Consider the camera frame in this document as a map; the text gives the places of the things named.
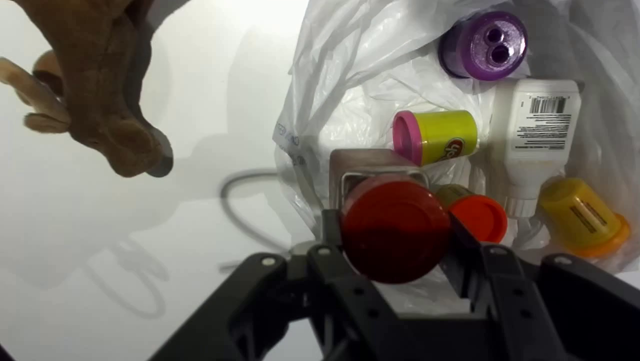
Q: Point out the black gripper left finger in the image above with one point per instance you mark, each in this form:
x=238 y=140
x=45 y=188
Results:
x=327 y=267

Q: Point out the white squeeze bottle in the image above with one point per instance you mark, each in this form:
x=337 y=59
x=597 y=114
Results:
x=536 y=140

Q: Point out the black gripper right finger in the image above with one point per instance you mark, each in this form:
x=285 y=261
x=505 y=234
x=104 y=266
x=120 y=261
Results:
x=521 y=301

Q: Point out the yellow toy bottle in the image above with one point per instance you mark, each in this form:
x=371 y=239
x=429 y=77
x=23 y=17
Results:
x=581 y=216

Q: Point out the brown plush dog toy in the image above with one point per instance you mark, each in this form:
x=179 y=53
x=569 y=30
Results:
x=100 y=80

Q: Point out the orange-lid yellow play dough tub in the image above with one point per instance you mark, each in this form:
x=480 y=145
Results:
x=480 y=216

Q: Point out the white plastic bag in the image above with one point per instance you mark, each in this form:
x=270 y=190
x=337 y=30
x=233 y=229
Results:
x=346 y=80

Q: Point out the red-lid brown jar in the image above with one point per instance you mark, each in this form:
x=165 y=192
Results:
x=397 y=228

